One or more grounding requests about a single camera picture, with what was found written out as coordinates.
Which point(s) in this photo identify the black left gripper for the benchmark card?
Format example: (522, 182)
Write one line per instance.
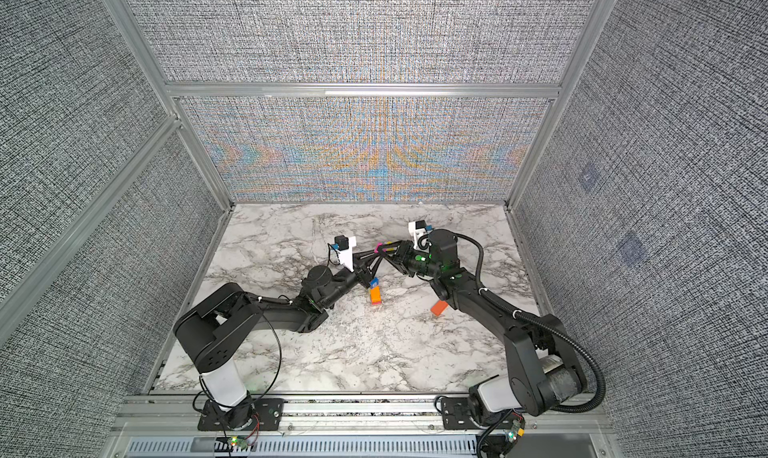
(369, 275)

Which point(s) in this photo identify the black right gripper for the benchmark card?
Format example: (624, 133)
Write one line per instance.
(406, 256)

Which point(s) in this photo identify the orange wood block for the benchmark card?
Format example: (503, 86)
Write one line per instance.
(375, 296)

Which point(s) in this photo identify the red-orange wood block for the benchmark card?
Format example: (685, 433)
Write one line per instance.
(439, 308)

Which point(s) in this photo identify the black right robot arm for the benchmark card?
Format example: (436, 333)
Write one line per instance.
(546, 370)

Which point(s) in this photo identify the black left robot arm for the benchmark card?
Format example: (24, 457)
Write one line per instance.
(212, 332)

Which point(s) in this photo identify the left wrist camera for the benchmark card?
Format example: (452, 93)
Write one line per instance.
(344, 246)

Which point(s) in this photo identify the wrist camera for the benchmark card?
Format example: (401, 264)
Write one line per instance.
(419, 230)
(344, 246)

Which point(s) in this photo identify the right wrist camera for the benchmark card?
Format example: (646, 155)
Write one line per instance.
(419, 230)

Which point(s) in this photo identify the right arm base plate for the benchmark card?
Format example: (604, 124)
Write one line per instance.
(455, 413)

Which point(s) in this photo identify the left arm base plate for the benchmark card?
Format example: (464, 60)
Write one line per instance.
(264, 414)

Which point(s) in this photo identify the aluminium front rail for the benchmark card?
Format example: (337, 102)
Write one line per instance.
(333, 414)

